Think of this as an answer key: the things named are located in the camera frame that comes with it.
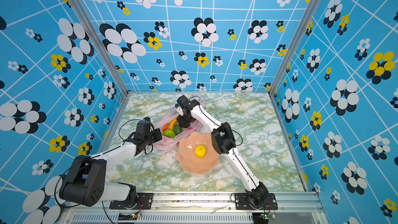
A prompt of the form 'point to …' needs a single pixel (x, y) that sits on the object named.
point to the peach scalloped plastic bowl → (187, 158)
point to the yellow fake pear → (200, 151)
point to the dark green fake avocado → (177, 129)
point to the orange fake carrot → (165, 126)
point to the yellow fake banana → (172, 122)
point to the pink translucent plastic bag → (171, 144)
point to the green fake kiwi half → (169, 133)
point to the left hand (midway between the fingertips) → (162, 132)
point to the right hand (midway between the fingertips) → (185, 122)
